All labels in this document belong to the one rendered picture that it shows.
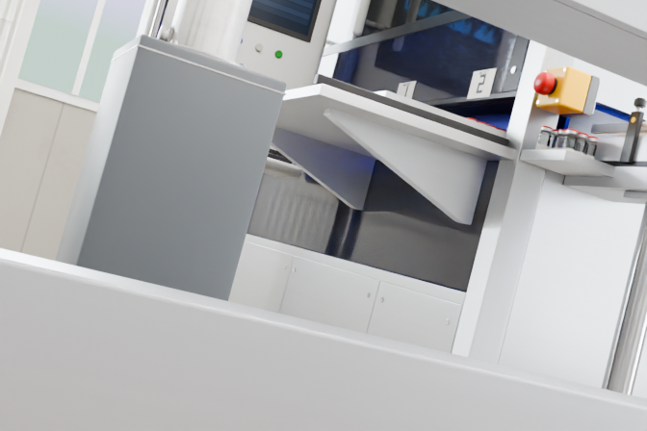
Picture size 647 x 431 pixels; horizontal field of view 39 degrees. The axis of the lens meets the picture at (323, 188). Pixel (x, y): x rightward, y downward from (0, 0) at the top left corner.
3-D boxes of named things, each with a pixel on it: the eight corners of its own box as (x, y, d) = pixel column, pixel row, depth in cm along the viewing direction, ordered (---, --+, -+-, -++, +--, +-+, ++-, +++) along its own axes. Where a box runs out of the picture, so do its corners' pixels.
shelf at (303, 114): (383, 166, 235) (385, 160, 235) (547, 171, 170) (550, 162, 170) (210, 112, 217) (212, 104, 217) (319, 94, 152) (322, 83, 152)
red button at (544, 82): (545, 98, 163) (550, 77, 164) (558, 97, 160) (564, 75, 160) (528, 92, 162) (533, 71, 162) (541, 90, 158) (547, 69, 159)
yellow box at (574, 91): (565, 117, 167) (575, 81, 168) (591, 116, 161) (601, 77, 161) (532, 106, 164) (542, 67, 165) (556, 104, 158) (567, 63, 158)
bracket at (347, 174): (357, 209, 223) (371, 158, 224) (362, 210, 220) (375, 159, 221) (228, 172, 211) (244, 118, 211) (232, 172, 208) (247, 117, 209)
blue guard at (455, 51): (230, 123, 352) (243, 79, 354) (519, 90, 173) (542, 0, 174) (229, 123, 352) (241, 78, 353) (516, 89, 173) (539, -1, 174)
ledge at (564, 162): (580, 180, 171) (582, 170, 171) (627, 182, 159) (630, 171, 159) (519, 160, 165) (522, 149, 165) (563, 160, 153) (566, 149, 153)
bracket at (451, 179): (463, 223, 177) (479, 160, 178) (471, 224, 174) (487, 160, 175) (306, 177, 164) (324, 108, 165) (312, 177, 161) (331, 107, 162)
